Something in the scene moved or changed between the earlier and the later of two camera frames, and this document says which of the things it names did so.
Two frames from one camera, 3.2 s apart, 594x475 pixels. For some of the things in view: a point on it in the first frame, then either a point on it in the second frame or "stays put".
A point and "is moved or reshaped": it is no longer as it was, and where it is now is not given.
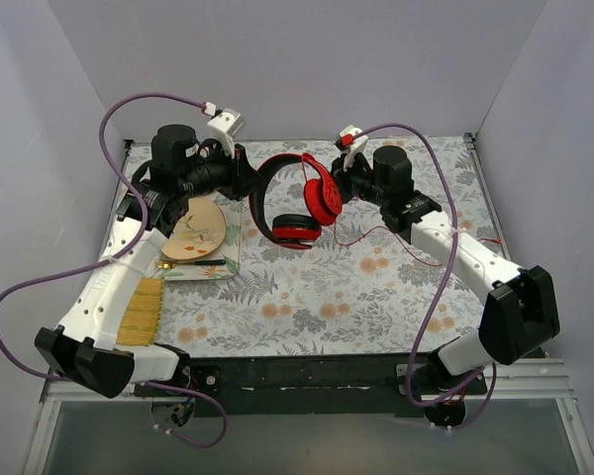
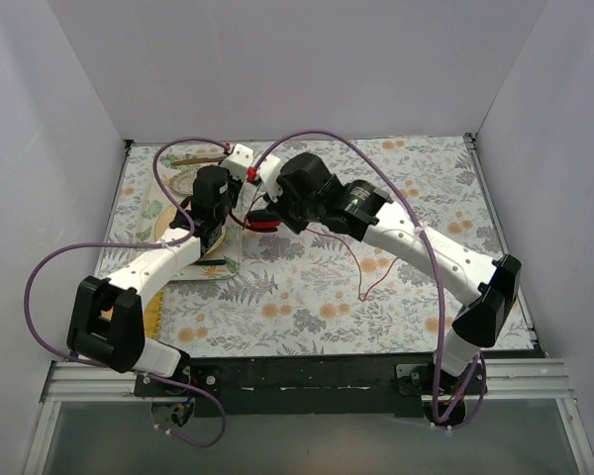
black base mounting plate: [304, 386] stays put
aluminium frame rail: [546, 382] stays put
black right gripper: [346, 174] -> [281, 210]
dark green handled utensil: [168, 265] stays put
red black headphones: [323, 198] is moved or reshaped
